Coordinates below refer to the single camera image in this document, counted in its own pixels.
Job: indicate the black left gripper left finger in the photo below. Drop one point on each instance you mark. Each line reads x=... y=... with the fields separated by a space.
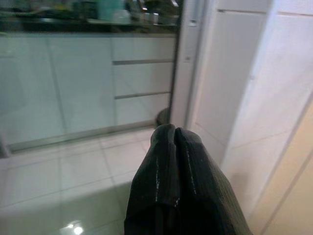
x=156 y=176

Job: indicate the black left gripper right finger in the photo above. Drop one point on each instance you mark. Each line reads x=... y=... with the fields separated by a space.
x=205 y=186

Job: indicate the dark kitchen countertop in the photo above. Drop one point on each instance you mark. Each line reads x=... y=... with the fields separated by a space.
x=73 y=28

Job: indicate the dark round floor object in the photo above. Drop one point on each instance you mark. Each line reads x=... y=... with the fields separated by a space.
x=163 y=117

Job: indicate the white glossy drawer front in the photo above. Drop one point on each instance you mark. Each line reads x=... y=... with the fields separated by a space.
x=141 y=110
x=144 y=49
x=143 y=79

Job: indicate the white panel door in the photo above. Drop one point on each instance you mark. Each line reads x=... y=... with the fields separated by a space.
x=269 y=98
x=227 y=73

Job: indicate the white glossy base cabinet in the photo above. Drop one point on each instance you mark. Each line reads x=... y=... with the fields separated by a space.
x=80 y=85

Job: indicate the teal container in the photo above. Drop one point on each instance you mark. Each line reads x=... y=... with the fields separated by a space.
x=110 y=9

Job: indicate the white door frame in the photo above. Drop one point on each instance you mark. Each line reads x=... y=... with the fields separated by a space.
x=185 y=73

